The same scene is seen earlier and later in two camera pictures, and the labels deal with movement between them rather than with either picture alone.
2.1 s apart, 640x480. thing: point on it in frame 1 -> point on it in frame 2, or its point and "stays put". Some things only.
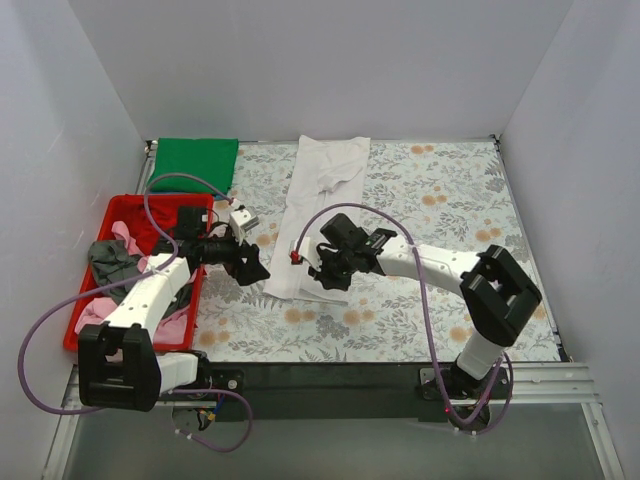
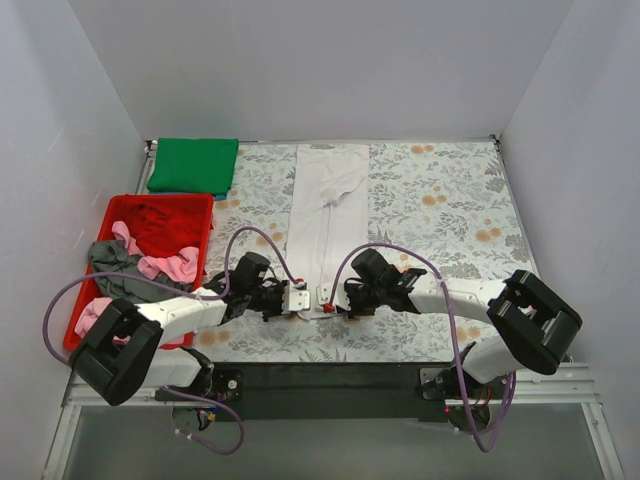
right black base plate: [460, 387] stays put
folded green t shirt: [214, 159] stays put
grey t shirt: [112, 263] stays put
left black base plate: [211, 378] stays put
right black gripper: [330, 265] -> [350, 300]
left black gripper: [241, 257] -> [276, 301]
